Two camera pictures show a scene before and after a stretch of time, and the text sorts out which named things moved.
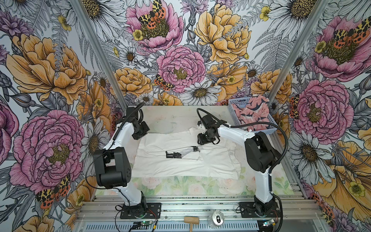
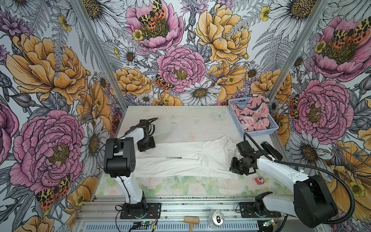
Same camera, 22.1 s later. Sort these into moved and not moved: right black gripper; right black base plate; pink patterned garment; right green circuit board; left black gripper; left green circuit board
Moved: right black gripper; left black gripper
Not moved: left green circuit board; pink patterned garment; right green circuit board; right black base plate
